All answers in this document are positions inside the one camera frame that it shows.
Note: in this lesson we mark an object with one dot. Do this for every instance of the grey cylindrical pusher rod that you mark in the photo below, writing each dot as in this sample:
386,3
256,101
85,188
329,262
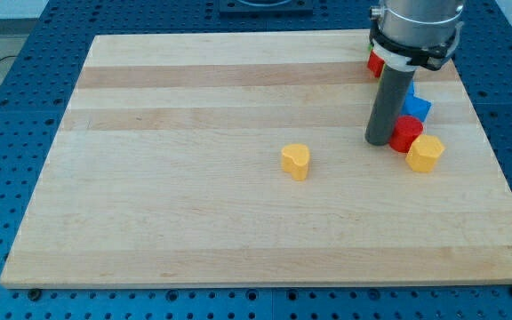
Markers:
392,90

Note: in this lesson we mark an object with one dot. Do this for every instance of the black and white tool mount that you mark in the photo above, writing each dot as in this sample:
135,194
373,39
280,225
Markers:
406,45

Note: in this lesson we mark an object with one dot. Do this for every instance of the red cylinder block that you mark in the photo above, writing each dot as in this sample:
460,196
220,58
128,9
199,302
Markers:
407,129

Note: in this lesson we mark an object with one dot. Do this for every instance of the yellow hexagon block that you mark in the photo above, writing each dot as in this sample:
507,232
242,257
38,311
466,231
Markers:
424,153

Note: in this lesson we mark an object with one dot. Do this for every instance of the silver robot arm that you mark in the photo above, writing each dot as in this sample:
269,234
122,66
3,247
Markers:
421,11

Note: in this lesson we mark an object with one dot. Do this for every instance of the yellow heart block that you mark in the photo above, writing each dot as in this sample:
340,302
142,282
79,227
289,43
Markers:
295,159

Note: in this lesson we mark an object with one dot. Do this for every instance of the red block behind rod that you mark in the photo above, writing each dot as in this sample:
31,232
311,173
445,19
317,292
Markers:
375,64

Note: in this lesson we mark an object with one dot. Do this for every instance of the blue angular block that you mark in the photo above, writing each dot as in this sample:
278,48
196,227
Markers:
415,106

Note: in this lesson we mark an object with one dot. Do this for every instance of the wooden board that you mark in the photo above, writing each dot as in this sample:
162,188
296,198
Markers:
166,173

